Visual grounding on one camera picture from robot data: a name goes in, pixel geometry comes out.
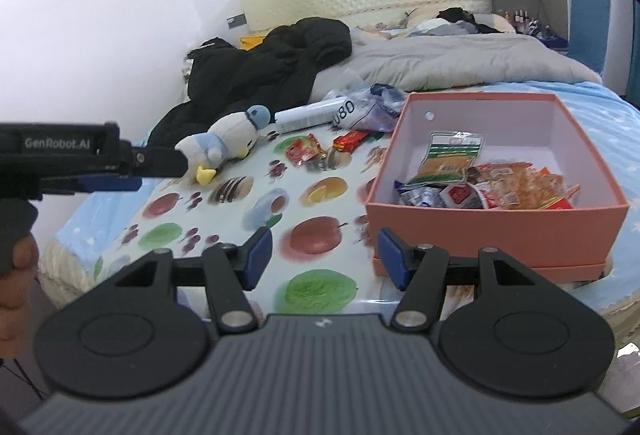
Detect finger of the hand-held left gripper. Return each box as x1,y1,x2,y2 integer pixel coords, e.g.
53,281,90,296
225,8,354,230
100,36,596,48
132,145,187,177
42,175,144,197

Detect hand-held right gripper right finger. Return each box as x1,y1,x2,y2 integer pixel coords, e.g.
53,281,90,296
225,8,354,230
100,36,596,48
377,227,540,332

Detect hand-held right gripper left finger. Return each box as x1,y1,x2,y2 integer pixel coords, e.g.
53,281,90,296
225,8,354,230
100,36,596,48
114,227,274,332

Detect blue silver snack packet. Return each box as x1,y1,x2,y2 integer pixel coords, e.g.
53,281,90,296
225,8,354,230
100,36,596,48
395,179,446,208

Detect red white torn snack packet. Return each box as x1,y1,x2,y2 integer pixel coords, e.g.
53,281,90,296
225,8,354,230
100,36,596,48
440,182,488,211

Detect orange cardboard box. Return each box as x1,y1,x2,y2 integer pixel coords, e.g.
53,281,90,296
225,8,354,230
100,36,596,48
364,92,630,266

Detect green label snack packet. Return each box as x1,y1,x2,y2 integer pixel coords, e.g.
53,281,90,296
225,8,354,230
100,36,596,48
404,130,486,188

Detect red label clear snack packet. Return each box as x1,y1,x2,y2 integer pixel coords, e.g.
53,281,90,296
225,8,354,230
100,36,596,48
470,162,566,208

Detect red bordered strip snack packet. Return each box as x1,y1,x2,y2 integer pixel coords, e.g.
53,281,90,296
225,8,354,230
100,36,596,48
530,185,581,211

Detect person's left hand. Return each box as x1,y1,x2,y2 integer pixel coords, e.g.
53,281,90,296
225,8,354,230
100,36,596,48
0,236,39,361

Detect plush penguin toy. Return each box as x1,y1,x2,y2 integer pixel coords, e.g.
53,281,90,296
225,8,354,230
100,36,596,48
175,105,273,186

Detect beige bed skirt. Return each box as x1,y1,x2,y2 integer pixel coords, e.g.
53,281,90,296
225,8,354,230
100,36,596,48
37,240,131,311

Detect orange box lid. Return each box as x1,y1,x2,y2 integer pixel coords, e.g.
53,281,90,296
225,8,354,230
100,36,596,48
371,255,613,285

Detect small red snack packet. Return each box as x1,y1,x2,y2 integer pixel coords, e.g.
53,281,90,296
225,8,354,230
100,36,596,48
285,134,328,166

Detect pile of folded clothes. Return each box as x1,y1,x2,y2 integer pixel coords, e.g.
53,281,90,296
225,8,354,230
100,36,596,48
186,36,237,66

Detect red orange snack bar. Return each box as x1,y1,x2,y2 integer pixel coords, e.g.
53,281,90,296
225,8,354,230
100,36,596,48
332,130,371,152

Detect black jacket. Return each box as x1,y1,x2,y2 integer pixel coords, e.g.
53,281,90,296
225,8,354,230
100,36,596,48
147,16,353,148

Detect white tube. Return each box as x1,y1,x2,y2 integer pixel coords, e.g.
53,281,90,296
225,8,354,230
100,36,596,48
274,99,341,136

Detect yellow cloth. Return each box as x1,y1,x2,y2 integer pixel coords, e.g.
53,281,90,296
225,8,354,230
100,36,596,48
239,32,273,51

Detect blue printed plastic bag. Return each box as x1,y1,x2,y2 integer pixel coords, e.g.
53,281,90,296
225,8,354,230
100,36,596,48
350,82,408,133

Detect white numbered plastic bag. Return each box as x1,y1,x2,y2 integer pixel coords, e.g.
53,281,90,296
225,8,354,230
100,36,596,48
330,98,366,128

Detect grey duvet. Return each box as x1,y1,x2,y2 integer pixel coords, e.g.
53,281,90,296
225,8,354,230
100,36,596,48
310,28,603,101

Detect floral pillow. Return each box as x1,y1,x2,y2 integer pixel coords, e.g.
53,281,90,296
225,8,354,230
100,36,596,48
350,12,441,38

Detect dark clothes heap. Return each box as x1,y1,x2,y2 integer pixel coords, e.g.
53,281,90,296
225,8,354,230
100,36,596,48
437,8,516,36

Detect small bottles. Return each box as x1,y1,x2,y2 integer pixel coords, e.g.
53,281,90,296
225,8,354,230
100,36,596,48
509,8,540,30

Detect blue chair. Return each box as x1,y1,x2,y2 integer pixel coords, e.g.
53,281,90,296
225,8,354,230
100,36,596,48
567,0,613,83

